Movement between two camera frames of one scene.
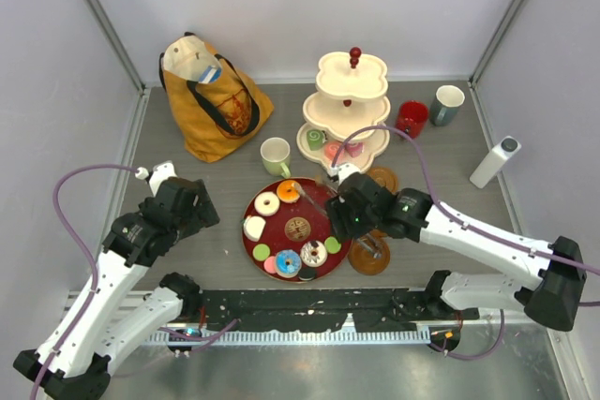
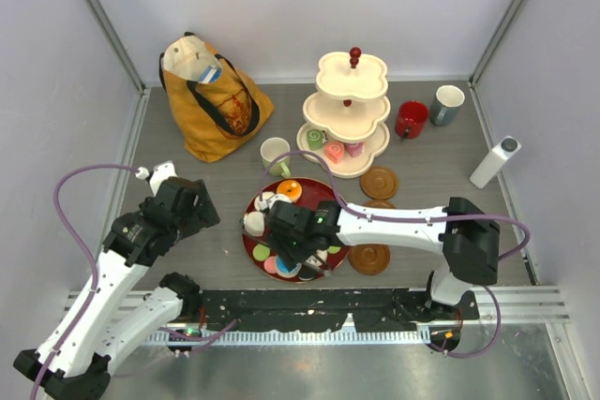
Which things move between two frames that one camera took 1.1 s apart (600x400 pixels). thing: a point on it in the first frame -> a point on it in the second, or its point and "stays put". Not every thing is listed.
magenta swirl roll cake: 354,149 stays put
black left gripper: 203,214 stays put
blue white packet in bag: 210,74 stays put
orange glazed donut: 287,193 stays put
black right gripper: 337,208 -> 290,256
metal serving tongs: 365,243 -> 322,266
